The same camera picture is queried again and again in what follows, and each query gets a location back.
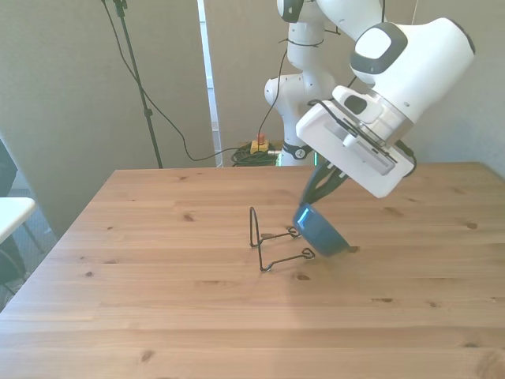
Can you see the dark blue bowl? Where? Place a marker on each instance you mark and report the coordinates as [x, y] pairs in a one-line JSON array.
[[321, 235]]

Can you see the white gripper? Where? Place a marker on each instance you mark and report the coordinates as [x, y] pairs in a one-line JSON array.
[[355, 158]]

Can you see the white side table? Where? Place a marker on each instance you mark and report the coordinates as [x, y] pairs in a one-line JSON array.
[[13, 213]]

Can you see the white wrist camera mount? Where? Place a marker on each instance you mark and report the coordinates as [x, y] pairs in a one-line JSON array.
[[357, 103]]

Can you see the yellow emergency stop box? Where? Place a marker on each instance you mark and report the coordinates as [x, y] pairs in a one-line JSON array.
[[260, 145]]

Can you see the white vertical wall strip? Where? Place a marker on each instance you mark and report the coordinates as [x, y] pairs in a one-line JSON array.
[[209, 79]]

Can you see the black camera tripod stand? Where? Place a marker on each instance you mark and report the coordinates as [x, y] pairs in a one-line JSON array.
[[136, 75]]

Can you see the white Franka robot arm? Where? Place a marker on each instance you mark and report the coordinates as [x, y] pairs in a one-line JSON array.
[[414, 59]]

